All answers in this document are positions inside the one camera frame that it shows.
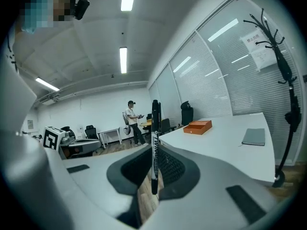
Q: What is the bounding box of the black mesh office chair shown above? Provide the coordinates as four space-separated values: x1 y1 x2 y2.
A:
84 125 106 151

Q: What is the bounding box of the paper sign on glass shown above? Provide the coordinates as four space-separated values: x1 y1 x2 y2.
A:
240 28 279 72

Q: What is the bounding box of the black head-mounted camera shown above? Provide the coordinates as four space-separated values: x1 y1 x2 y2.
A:
73 0 91 21

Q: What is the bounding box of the wooden round table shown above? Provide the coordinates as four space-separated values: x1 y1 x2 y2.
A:
139 118 153 132

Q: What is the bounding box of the black coat rack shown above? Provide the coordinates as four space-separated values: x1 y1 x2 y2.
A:
243 8 303 189

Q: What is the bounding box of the low black chair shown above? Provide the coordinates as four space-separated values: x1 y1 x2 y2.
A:
160 118 177 136

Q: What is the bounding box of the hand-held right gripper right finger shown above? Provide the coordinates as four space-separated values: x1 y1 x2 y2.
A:
141 144 287 230

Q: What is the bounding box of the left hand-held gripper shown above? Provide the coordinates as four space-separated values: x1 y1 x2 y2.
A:
43 126 103 159

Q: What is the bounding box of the black marker pen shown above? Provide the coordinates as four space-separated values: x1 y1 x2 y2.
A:
151 99 162 196

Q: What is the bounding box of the ceiling air conditioner unit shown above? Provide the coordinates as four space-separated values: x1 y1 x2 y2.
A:
35 93 61 106

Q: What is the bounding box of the small white table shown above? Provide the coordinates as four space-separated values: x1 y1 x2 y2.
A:
97 126 123 150

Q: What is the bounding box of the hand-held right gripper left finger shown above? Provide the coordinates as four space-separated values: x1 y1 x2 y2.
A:
44 144 154 230

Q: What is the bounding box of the orange box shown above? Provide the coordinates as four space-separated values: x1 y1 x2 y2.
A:
183 120 213 136

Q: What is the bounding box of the person's white shirt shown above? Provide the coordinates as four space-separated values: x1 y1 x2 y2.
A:
0 27 38 134

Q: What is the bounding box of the white desk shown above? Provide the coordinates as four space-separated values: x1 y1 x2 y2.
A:
158 112 276 184

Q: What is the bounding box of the grey notebook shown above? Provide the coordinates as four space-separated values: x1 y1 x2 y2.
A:
240 127 266 147

